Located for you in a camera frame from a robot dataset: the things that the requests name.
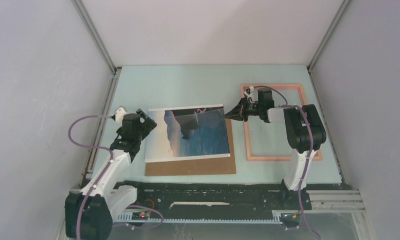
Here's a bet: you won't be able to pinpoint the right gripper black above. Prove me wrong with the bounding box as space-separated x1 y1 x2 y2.
225 96 263 122

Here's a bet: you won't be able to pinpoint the pink wooden picture frame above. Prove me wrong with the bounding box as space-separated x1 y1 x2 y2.
240 83 307 162

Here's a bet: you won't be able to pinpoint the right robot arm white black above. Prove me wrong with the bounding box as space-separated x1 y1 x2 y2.
225 85 327 209

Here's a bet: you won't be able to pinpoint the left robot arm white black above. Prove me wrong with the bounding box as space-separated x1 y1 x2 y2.
65 107 157 240

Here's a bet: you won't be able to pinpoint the landscape photo print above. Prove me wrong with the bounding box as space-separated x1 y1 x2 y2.
145 104 231 163

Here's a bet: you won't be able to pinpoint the brown backing board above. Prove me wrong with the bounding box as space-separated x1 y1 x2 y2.
145 119 236 177

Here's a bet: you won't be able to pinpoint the small circuit board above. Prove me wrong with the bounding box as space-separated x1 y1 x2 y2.
131 212 150 221

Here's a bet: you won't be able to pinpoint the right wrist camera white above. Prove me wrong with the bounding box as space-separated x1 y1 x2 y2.
243 86 255 99

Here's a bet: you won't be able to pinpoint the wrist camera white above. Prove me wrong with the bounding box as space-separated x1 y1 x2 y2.
243 86 255 99
111 106 128 123

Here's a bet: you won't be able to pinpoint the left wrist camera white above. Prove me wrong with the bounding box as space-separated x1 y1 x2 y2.
111 106 128 123

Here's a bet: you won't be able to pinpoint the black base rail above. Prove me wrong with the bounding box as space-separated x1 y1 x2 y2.
115 180 312 222

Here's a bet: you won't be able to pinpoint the left corner metal post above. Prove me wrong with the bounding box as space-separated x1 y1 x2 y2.
71 0 117 74

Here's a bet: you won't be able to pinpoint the corner metal post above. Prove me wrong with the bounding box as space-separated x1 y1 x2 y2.
307 0 352 73
71 0 117 74

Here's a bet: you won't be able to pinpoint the white cable duct strip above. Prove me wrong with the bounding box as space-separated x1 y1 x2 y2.
114 212 282 224

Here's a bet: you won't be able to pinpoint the aluminium frame rails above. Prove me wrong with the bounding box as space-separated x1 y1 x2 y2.
70 184 364 230

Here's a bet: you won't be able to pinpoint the right corner metal post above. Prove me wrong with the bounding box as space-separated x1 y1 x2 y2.
307 0 352 73

